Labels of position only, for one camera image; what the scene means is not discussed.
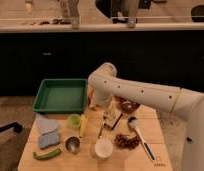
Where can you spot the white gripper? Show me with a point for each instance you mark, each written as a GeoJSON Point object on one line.
{"type": "Point", "coordinates": [113, 115]}

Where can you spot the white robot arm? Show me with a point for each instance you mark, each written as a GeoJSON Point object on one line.
{"type": "Point", "coordinates": [185, 103]}

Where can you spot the white plastic cup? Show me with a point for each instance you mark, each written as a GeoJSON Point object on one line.
{"type": "Point", "coordinates": [102, 148]}

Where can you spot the small metal cup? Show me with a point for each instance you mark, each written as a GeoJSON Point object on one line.
{"type": "Point", "coordinates": [72, 145]}

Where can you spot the dark brown bowl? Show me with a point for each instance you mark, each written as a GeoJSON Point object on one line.
{"type": "Point", "coordinates": [128, 106]}

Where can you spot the metal fork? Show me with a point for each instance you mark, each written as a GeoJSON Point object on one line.
{"type": "Point", "coordinates": [103, 124]}

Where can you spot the pile of dried chilies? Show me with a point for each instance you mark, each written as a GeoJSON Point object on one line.
{"type": "Point", "coordinates": [122, 141]}

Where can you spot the orange bowl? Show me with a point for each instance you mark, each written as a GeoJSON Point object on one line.
{"type": "Point", "coordinates": [90, 95]}

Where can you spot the green plastic tray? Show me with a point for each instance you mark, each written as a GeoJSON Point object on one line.
{"type": "Point", "coordinates": [61, 96]}

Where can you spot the green chili pepper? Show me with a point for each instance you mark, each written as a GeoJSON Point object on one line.
{"type": "Point", "coordinates": [48, 155]}

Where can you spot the blue folded cloth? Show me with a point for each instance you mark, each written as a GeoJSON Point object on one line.
{"type": "Point", "coordinates": [48, 130]}

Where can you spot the black handled spoon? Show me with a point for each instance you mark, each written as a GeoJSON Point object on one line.
{"type": "Point", "coordinates": [133, 124]}

